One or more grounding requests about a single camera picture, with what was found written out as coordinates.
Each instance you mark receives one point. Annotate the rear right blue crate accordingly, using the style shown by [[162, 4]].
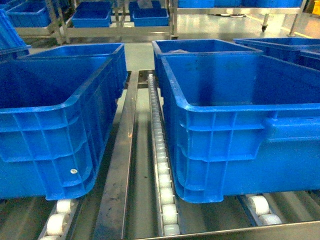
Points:
[[219, 49]]

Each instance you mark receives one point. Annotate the far right blue crate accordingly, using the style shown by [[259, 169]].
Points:
[[301, 51]]

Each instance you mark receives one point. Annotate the metal shelf rack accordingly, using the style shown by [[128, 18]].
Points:
[[107, 217]]

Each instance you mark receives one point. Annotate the tilted blue crate far left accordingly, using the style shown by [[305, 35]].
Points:
[[12, 45]]

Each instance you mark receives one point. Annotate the background blue bin left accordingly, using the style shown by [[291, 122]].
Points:
[[28, 14]]

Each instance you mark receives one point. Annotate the rear left blue crate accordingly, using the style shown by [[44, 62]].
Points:
[[114, 51]]

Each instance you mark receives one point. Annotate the front right blue crate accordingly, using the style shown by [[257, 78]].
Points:
[[240, 124]]

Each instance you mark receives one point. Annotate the white roller track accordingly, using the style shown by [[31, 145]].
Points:
[[167, 213]]

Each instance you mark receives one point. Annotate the background blue bin centre-left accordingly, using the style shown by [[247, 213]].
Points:
[[92, 14]]

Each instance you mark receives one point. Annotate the background blue bin centre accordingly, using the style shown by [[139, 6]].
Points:
[[148, 13]]

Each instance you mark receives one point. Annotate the front left blue crate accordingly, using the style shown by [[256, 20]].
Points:
[[56, 115]]

